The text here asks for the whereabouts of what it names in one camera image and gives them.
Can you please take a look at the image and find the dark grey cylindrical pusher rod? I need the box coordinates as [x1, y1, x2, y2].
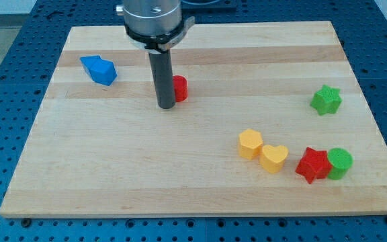
[149, 50, 176, 109]

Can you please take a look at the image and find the red cylinder block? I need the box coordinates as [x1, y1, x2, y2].
[173, 75, 188, 102]

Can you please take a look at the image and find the blue pentagon block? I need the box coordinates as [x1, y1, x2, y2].
[89, 59, 117, 86]

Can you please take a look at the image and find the yellow hexagon block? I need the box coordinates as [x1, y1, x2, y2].
[238, 129, 263, 160]

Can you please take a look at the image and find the wooden board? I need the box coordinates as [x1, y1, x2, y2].
[0, 21, 387, 218]

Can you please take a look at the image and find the yellow heart block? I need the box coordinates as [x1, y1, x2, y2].
[259, 145, 289, 173]

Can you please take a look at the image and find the green star block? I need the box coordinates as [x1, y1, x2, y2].
[310, 85, 342, 116]

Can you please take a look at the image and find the red star block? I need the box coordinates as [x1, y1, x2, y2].
[295, 147, 333, 184]

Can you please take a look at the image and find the green cylinder block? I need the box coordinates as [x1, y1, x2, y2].
[327, 148, 353, 180]

